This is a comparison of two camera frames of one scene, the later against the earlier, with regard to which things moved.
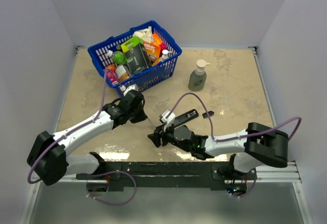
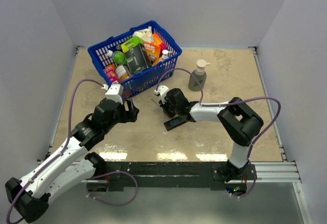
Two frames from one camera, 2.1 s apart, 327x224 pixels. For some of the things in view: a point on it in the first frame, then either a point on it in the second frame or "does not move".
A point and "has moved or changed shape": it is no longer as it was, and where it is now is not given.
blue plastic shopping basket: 146,56 does not move
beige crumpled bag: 146,35 does not move
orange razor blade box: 153,51 does not move
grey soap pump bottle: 197,77 does not move
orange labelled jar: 122,72 does not move
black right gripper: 156,137 -> 164,106
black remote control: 185,116 has moved or changed shape
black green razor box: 137,56 does not move
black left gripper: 142,116 -> 131,115
